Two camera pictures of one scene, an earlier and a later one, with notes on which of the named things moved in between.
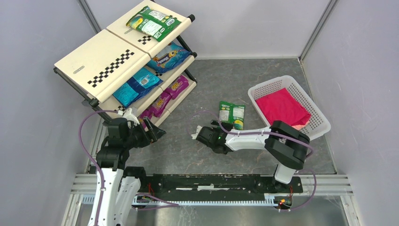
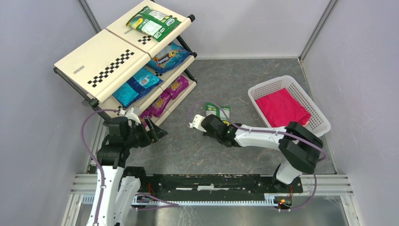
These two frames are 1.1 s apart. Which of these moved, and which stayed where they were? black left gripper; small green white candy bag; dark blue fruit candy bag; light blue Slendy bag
Moved: small green white candy bag
Stayed: dark blue fruit candy bag; black left gripper; light blue Slendy bag
